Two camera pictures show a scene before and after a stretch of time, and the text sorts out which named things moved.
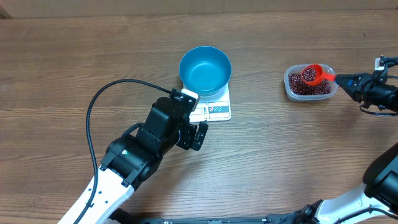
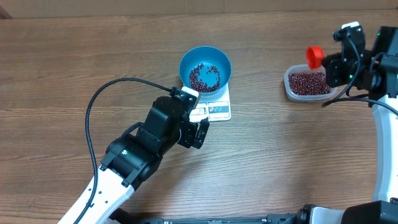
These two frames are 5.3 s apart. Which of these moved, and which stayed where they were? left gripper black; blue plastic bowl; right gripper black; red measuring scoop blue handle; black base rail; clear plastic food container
Moved: right gripper black; red measuring scoop blue handle
Stayed: left gripper black; black base rail; clear plastic food container; blue plastic bowl
